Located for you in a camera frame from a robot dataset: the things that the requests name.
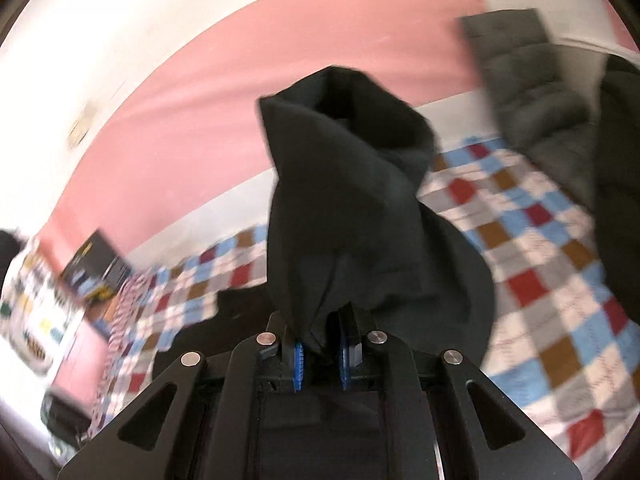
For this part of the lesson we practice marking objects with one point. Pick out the pink cabinet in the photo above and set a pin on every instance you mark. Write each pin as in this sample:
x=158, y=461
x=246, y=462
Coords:
x=80, y=360

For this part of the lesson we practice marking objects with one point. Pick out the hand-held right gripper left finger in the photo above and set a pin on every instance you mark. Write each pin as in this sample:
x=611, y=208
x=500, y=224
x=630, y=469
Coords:
x=298, y=366

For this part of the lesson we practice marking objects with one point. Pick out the checkered patchwork blanket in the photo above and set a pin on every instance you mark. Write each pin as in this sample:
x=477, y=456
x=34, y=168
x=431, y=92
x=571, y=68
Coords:
x=540, y=285

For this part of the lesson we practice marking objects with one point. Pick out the dark object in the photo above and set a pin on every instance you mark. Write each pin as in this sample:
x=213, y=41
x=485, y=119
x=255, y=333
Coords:
x=62, y=417

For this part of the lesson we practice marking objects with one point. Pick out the dark cloth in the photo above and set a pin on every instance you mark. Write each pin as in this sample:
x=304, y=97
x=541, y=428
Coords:
x=620, y=170

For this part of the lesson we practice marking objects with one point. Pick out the black printed cardboard box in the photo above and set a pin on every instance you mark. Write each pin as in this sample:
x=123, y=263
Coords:
x=95, y=265

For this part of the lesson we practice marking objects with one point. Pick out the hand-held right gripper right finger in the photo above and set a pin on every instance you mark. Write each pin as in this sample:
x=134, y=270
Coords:
x=345, y=361

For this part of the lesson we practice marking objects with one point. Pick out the pineapple print cloth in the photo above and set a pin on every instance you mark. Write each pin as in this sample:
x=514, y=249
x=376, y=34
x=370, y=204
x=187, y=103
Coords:
x=35, y=310

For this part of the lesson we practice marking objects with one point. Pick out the black garment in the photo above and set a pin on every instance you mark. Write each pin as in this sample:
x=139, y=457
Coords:
x=340, y=200

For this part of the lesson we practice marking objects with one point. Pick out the grey cushion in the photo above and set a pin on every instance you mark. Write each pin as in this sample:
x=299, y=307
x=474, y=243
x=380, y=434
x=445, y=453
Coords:
x=530, y=85

